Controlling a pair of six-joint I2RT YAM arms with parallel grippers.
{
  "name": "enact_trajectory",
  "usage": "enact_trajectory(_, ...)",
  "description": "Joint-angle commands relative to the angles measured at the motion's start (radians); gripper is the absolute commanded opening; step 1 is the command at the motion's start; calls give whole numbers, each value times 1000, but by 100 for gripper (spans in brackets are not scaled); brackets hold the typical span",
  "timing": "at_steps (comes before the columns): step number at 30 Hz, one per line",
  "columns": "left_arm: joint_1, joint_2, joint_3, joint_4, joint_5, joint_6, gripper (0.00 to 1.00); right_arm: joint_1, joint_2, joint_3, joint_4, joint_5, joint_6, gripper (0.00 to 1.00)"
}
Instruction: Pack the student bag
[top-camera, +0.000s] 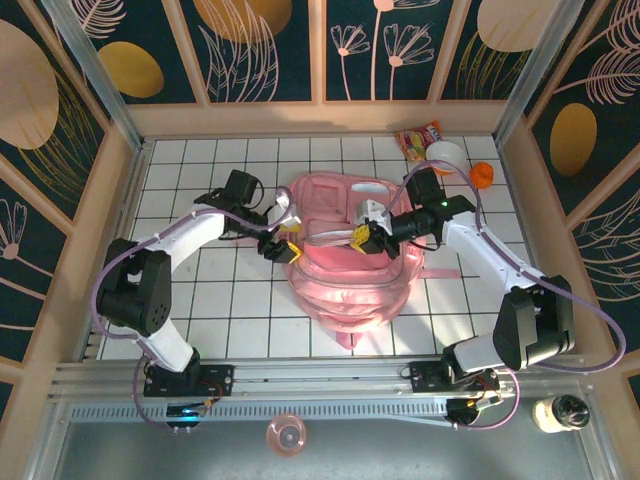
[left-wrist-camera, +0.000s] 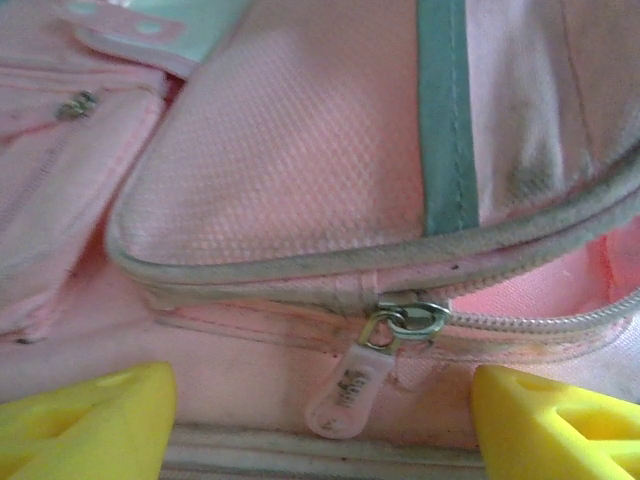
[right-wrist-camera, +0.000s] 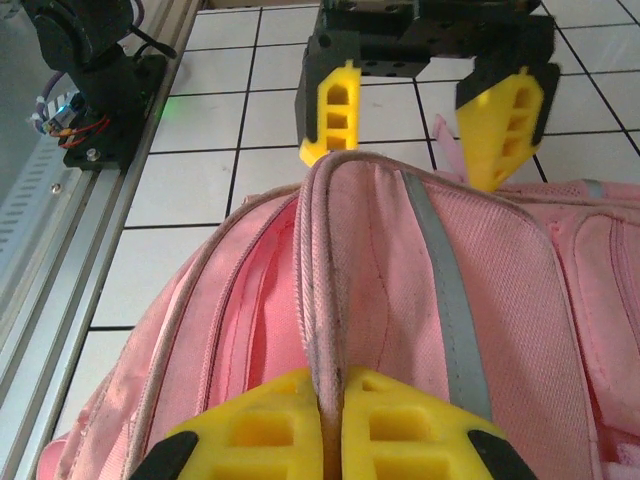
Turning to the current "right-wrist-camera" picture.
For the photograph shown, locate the grey metal sheet panel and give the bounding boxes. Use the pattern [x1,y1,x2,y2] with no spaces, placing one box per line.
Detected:
[0,14,56,211]

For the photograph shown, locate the aluminium mounting rail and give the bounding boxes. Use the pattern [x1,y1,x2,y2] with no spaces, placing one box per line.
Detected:
[0,0,204,396]

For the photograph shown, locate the slotted grey cable duct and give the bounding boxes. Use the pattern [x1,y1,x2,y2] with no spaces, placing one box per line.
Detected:
[0,144,69,261]

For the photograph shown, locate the pink school backpack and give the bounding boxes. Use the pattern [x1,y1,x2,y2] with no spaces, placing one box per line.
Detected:
[37,114,640,480]

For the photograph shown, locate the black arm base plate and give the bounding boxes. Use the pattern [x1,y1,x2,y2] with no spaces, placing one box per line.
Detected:
[62,52,169,174]

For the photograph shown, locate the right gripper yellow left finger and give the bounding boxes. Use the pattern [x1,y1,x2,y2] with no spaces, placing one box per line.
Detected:
[132,368,326,480]

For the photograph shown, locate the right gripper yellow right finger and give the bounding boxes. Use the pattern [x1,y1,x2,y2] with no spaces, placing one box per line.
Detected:
[342,367,539,480]

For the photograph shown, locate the small circuit board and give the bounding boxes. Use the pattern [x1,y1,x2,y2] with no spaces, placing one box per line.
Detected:
[27,89,109,151]

